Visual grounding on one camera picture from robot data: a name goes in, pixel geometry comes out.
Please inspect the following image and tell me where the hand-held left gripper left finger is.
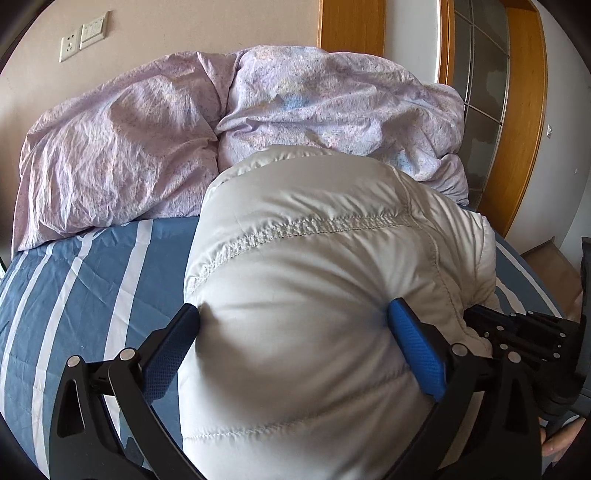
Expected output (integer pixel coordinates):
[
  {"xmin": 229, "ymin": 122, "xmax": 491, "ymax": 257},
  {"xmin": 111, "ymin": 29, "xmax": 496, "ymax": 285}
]
[{"xmin": 46, "ymin": 302, "xmax": 206, "ymax": 480}]

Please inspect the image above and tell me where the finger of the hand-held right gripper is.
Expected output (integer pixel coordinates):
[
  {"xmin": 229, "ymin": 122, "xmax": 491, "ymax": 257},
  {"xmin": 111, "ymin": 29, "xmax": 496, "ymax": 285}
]
[
  {"xmin": 471, "ymin": 325, "xmax": 583, "ymax": 370},
  {"xmin": 462, "ymin": 305, "xmax": 580, "ymax": 337}
]

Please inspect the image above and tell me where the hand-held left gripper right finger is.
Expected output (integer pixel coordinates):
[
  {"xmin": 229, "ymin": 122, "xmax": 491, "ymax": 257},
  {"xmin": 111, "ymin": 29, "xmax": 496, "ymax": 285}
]
[{"xmin": 387, "ymin": 298, "xmax": 544, "ymax": 480}]

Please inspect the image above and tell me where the white puffer jacket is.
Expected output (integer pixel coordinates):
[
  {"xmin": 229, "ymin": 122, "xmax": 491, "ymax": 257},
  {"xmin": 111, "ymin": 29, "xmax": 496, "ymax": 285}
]
[{"xmin": 178, "ymin": 144, "xmax": 504, "ymax": 480}]

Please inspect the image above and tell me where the person's right hand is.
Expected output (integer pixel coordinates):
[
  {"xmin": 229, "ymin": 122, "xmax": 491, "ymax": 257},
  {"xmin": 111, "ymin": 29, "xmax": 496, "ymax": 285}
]
[{"xmin": 539, "ymin": 414, "xmax": 589, "ymax": 469}]

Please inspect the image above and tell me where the blue white striped bed sheet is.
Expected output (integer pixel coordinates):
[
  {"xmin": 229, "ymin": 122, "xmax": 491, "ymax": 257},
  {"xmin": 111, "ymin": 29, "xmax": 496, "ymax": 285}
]
[{"xmin": 0, "ymin": 217, "xmax": 566, "ymax": 480}]

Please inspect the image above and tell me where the wooden framed glass door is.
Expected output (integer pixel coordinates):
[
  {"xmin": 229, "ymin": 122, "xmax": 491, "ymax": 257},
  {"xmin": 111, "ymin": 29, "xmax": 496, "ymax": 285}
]
[{"xmin": 436, "ymin": 0, "xmax": 549, "ymax": 238}]

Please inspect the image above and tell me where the lavender crumpled duvet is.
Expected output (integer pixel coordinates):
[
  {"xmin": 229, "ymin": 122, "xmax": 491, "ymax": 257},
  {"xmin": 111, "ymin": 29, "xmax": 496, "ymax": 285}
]
[{"xmin": 11, "ymin": 45, "xmax": 471, "ymax": 252}]

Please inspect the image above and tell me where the frosted glass door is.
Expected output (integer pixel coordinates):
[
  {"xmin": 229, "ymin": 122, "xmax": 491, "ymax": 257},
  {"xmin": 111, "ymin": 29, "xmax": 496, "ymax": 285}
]
[{"xmin": 450, "ymin": 0, "xmax": 511, "ymax": 197}]

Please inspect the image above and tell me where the wooden wall panel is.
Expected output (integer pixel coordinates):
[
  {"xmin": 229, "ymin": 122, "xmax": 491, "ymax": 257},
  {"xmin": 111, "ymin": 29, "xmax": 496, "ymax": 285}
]
[{"xmin": 318, "ymin": 0, "xmax": 387, "ymax": 57}]

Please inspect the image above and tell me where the white wall switch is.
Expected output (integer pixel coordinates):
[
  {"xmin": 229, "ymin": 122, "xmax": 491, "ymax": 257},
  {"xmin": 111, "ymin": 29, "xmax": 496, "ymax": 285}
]
[{"xmin": 79, "ymin": 11, "xmax": 110, "ymax": 51}]

